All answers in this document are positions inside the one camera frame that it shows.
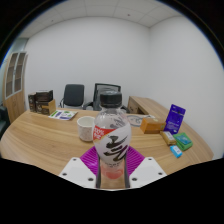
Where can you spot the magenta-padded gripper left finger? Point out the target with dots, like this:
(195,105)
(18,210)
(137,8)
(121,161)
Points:
(77,171)

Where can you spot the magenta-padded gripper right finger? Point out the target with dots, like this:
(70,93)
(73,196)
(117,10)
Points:
(146,171)

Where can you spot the clear pink drink bottle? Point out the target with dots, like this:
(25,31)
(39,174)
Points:
(111,133)

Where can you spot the small blue box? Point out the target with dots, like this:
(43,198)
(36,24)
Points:
(176,151)

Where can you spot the small yellow box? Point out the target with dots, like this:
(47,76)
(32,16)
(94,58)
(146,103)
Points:
(168,138)

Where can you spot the white paper cup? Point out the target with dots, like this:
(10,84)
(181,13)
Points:
(85,128)

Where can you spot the orange cardboard box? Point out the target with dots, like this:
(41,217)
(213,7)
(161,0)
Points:
(152,126)

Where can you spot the green box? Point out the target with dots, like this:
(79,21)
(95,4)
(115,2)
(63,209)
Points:
(184,141)

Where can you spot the round grey white pad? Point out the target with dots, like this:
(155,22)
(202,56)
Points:
(136,120)

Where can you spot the white paper sheet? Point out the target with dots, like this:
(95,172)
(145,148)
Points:
(150,116)

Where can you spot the white green printed leaflet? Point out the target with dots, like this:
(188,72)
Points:
(62,115)

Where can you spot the purple package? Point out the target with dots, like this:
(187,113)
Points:
(175,119)

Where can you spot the wooden side desk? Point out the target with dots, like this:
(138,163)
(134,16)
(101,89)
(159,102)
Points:
(148,106)

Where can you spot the tan cardboard box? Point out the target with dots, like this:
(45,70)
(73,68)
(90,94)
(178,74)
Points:
(46,107)

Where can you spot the grey bag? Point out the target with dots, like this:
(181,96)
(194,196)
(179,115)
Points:
(97,101)

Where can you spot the black visitor chair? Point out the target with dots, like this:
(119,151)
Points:
(73,95)

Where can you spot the black sofa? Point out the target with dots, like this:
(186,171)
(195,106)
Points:
(3,120)

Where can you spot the wooden glass-door cabinet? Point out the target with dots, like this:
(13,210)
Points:
(15,90)

